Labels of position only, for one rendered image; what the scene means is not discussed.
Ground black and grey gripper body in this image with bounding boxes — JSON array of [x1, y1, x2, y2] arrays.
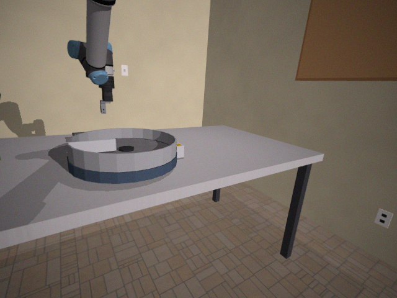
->
[[99, 66, 115, 102]]

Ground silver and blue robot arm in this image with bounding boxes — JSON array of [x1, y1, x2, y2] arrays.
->
[[67, 0, 116, 85]]

